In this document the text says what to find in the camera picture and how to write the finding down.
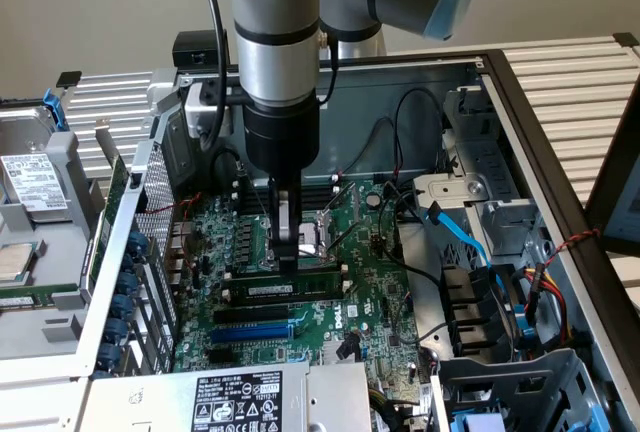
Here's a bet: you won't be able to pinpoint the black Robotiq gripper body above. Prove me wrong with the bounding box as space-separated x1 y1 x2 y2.
242 93 322 180

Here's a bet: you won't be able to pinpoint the green RAM module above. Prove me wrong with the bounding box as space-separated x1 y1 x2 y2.
222 262 350 285

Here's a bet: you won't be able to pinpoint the black RAM slot white latches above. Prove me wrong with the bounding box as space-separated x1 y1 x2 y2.
229 175 341 196
229 186 342 209
221 279 350 303

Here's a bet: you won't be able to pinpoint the CPU socket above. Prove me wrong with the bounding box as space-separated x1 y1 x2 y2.
260 212 335 271

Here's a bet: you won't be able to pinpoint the long black expansion slot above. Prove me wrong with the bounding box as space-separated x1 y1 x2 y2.
213 303 291 327

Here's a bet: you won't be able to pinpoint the green Dell motherboard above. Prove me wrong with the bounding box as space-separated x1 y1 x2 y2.
172 179 434 403

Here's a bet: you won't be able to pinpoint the blue expansion slot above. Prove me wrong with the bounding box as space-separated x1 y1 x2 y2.
209 320 295 346

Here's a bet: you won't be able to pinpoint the small silver heatsink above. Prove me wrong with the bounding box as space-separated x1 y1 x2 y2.
322 339 366 366

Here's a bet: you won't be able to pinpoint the open grey PC case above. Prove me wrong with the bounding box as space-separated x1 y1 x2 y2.
74 49 640 432

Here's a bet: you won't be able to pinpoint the silver rear port stack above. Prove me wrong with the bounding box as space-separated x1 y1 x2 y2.
166 221 195 288

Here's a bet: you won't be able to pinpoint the black box device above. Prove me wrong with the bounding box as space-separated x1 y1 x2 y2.
172 30 231 69

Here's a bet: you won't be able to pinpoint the blue card retention knob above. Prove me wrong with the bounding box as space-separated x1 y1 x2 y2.
127 231 151 256
97 342 121 368
110 294 134 318
105 317 129 341
117 271 140 296

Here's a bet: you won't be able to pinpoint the green graphics card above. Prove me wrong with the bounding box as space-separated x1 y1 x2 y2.
79 117 131 301

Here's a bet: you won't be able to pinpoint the silver disk bay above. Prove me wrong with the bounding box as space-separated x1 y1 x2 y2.
412 85 544 258

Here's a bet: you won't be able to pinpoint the black fan shroud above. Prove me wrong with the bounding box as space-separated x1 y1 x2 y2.
439 264 516 358

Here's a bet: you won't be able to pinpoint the silver power supply with label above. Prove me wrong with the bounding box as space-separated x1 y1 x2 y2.
82 359 374 432

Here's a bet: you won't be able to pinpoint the grey parts rack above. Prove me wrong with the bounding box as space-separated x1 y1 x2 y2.
0 129 99 378

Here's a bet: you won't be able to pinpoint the blue disk caddy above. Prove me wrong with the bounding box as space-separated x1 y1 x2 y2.
42 87 70 134

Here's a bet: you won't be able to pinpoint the blue plastic latch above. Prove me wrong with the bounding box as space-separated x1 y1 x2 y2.
512 301 539 351

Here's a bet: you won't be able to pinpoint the silver hard disk with label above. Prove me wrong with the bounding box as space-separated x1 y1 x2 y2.
0 105 71 226

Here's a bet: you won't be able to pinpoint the grey perforated disk bay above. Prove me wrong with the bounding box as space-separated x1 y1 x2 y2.
430 349 609 432

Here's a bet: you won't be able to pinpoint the silver CPU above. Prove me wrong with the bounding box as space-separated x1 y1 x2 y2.
0 240 41 286

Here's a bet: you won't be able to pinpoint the black framed monitor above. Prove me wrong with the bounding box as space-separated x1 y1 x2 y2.
584 76 640 259

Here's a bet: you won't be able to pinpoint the black cable loop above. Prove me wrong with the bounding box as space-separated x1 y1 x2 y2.
211 149 242 191

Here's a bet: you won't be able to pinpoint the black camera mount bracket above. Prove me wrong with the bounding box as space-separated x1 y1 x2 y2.
198 76 249 107

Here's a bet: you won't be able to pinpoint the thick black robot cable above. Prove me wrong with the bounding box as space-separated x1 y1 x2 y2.
193 0 232 153

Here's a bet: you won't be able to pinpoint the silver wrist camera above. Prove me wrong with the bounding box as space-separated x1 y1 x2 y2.
183 85 234 139

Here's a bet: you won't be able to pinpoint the black gripper connector cable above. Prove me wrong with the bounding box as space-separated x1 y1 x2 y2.
315 31 342 107

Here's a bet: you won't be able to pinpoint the short looped black wire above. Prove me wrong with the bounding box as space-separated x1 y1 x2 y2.
347 116 401 178

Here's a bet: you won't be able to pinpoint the black angled cable plug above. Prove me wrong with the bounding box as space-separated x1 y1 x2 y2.
337 334 361 361

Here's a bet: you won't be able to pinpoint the red black twisted wire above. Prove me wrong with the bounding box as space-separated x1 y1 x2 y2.
137 192 206 216
542 228 601 273

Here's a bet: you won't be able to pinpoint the tall looped black wire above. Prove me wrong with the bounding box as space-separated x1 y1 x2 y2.
392 87 446 176

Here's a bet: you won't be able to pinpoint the blue SATA wire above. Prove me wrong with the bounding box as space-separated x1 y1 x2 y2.
422 201 509 303

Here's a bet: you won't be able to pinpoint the yellow black supply wire bundle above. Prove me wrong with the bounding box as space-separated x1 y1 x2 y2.
367 384 436 432

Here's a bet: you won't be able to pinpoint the blue plastic drive rail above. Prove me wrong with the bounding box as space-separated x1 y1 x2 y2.
449 410 507 432

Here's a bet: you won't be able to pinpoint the yellow red power wire bundle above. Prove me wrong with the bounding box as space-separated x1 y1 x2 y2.
519 261 574 348

